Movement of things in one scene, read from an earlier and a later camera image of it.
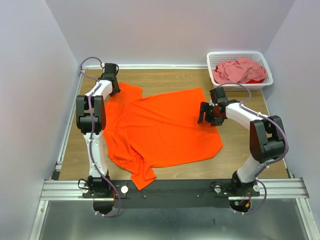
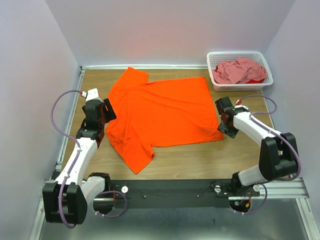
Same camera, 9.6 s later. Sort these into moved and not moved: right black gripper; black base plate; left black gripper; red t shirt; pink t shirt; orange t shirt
Moved: left black gripper; right black gripper; orange t shirt
Not moved: black base plate; red t shirt; pink t shirt
